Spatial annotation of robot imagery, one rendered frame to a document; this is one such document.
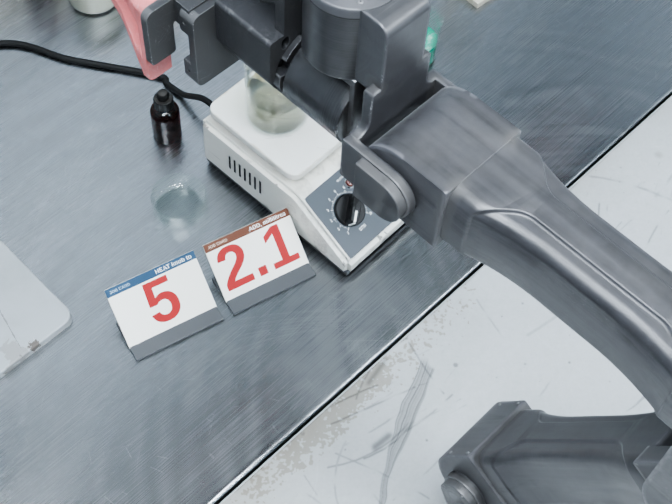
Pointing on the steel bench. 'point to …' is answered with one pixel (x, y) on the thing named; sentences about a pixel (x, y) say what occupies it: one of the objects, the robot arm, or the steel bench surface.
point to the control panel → (372, 224)
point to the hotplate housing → (284, 191)
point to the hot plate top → (225, 113)
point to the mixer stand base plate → (25, 312)
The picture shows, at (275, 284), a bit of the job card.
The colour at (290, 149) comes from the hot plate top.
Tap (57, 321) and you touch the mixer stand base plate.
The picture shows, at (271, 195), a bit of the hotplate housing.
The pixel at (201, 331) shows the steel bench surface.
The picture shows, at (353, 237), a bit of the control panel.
